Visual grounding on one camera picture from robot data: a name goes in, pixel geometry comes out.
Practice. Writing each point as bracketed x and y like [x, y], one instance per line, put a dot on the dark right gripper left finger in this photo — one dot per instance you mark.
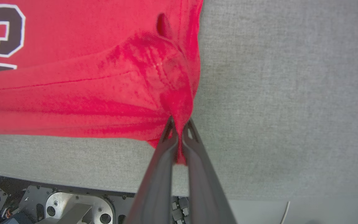
[157, 186]

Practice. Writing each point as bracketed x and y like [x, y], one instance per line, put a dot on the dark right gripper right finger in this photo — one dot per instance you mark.
[205, 186]

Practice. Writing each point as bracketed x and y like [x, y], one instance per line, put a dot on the red Bulls jersey white sleeves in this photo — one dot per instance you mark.
[73, 77]

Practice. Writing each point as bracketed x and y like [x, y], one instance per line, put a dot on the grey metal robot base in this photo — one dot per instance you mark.
[57, 205]

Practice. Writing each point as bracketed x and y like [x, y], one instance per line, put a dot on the grey fabric sofa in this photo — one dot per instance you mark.
[275, 93]

